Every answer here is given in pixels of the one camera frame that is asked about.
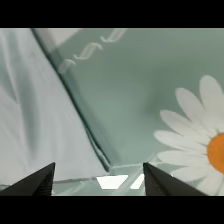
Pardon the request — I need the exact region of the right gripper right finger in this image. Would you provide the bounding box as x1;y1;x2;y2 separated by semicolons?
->
142;162;208;197

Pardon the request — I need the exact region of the pale grey garment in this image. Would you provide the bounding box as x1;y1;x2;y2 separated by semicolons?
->
0;28;111;188

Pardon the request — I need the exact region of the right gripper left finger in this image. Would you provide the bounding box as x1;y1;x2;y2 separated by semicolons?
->
0;162;56;197

